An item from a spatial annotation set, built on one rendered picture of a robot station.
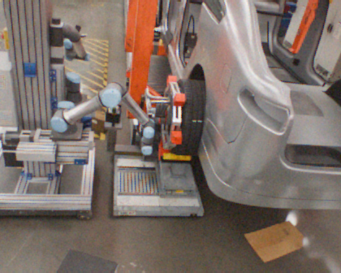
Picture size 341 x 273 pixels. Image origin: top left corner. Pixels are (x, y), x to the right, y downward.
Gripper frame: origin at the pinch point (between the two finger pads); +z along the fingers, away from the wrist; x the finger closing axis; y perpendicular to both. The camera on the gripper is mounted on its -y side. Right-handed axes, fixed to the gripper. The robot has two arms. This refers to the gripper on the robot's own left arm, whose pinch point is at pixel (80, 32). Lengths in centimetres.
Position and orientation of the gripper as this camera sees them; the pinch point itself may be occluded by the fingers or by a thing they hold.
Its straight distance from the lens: 330.5
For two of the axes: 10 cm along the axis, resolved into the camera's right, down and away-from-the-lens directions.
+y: -2.9, 7.8, 5.5
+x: 9.5, 3.0, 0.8
